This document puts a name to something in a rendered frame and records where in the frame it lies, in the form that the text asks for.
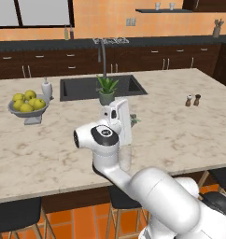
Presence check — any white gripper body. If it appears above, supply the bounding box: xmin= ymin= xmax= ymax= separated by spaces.
xmin=115 ymin=97 xmax=134 ymax=147

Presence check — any small green leafy object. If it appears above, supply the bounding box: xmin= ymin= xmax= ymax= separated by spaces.
xmin=130 ymin=114 xmax=143 ymax=127

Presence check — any green plant in grey pot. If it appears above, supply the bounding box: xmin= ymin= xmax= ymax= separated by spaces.
xmin=95 ymin=74 xmax=120 ymax=106

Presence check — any dark sink basin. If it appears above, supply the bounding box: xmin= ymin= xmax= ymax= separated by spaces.
xmin=59 ymin=74 xmax=148 ymax=103

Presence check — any grey sink tap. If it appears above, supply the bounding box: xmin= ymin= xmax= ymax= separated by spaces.
xmin=92 ymin=36 xmax=130 ymax=79

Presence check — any black stool with wooden legs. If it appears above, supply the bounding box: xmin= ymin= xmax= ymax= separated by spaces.
xmin=105 ymin=185 xmax=150 ymax=239
xmin=0 ymin=196 xmax=49 ymax=239
xmin=197 ymin=167 xmax=226 ymax=201

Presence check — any brown shaker with dark top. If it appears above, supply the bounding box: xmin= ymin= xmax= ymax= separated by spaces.
xmin=192 ymin=93 xmax=202 ymax=107

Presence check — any white soap dispenser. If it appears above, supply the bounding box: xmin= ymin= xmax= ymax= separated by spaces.
xmin=40 ymin=77 xmax=54 ymax=102

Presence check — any yellow apple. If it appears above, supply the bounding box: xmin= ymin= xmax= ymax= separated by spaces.
xmin=11 ymin=92 xmax=26 ymax=103
xmin=24 ymin=90 xmax=37 ymax=101
xmin=32 ymin=98 xmax=47 ymax=111
xmin=20 ymin=103 xmax=35 ymax=114
xmin=12 ymin=99 xmax=25 ymax=112

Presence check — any dark brown base cupboards run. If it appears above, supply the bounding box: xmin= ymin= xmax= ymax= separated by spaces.
xmin=0 ymin=35 xmax=226 ymax=91

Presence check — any grey fruit bowl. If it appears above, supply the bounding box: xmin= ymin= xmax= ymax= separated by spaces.
xmin=7 ymin=94 xmax=50 ymax=126

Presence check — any pot with kitchen tools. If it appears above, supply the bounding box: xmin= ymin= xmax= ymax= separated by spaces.
xmin=212 ymin=18 xmax=225 ymax=38

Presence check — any dark wall shelf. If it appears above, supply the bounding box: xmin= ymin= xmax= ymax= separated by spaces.
xmin=134 ymin=7 xmax=194 ymax=14

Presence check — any window with dark frame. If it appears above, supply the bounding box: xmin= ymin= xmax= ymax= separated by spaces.
xmin=0 ymin=0 xmax=76 ymax=30

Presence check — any dark brown wall cupboard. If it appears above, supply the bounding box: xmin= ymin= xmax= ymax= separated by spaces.
xmin=182 ymin=0 xmax=226 ymax=13

